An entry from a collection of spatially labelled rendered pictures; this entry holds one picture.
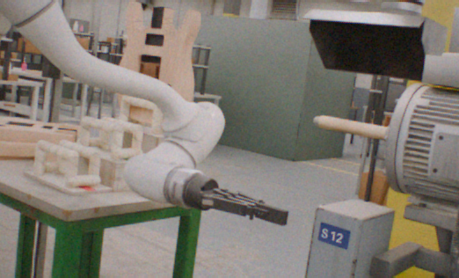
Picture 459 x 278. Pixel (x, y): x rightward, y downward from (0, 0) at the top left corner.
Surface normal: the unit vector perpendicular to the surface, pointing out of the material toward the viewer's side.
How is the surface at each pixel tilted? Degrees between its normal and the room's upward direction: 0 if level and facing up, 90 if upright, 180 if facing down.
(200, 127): 77
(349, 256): 90
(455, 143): 90
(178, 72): 90
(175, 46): 90
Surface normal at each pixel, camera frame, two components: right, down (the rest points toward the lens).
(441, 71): -0.60, 0.00
